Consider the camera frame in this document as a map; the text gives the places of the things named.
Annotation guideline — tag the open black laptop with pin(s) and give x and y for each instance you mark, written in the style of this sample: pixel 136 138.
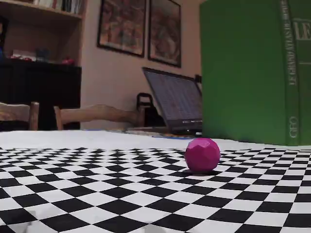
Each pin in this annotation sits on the open black laptop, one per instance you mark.
pixel 175 102

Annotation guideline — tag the black low cabinet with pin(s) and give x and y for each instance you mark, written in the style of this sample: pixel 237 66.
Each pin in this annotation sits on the black low cabinet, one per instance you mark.
pixel 36 92

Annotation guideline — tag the narrow framed picture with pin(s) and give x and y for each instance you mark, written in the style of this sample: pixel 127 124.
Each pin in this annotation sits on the narrow framed picture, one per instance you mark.
pixel 165 31

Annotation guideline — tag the wooden chair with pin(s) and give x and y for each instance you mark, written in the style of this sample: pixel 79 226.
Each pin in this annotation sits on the wooden chair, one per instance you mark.
pixel 102 114
pixel 14 112

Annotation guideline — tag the pink faceted ball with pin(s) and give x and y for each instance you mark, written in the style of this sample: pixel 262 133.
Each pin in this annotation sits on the pink faceted ball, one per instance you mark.
pixel 202 155

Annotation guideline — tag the small red toy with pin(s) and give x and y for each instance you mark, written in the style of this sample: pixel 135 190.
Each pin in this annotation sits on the small red toy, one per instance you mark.
pixel 68 60

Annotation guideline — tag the blue tape strip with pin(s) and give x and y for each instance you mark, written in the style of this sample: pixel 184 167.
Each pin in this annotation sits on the blue tape strip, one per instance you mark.
pixel 170 137

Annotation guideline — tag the large green atlas book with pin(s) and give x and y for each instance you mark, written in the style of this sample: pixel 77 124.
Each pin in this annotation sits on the large green atlas book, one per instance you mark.
pixel 243 72

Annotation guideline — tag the long wooden wall shelf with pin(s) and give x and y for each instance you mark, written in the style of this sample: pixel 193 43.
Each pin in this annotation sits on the long wooden wall shelf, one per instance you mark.
pixel 43 34

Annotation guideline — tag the checkered print white sheet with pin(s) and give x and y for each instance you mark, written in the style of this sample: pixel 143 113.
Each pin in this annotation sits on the checkered print white sheet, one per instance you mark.
pixel 97 194

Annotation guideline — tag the wide framed picture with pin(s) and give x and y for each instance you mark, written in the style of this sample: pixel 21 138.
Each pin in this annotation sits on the wide framed picture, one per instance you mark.
pixel 121 26

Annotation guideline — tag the small red items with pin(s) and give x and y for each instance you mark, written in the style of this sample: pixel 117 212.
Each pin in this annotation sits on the small red items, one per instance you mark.
pixel 19 57

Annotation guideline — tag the row of upright books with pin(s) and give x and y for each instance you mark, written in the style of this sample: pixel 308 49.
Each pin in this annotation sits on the row of upright books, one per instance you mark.
pixel 70 4

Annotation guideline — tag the blue glass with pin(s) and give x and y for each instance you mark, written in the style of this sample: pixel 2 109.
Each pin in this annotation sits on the blue glass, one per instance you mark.
pixel 41 55

